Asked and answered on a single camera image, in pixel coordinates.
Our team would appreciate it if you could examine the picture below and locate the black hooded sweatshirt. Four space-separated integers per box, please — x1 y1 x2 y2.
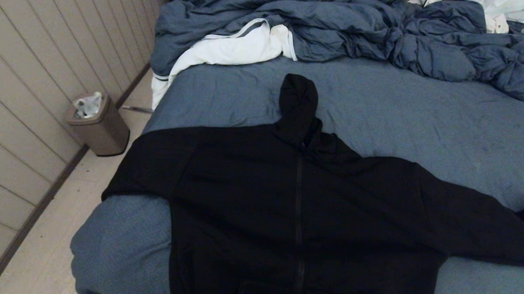
95 62 524 294

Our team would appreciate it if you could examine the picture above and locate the blue bed sheet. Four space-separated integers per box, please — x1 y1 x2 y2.
67 41 524 294

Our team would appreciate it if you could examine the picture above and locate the brown trash bin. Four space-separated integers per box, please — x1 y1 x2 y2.
64 91 133 158

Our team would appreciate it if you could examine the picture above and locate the white plastic bin bag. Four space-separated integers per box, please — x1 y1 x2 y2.
73 90 103 120

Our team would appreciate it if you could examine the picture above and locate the crumpled blue duvet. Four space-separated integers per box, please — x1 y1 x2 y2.
149 0 524 102

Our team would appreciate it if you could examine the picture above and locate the white shirt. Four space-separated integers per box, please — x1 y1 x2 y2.
467 0 524 28

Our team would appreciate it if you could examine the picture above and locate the cream garment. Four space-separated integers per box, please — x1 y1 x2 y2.
484 11 511 35

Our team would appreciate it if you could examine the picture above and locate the white garment with dark stripe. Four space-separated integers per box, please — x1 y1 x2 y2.
150 12 300 119

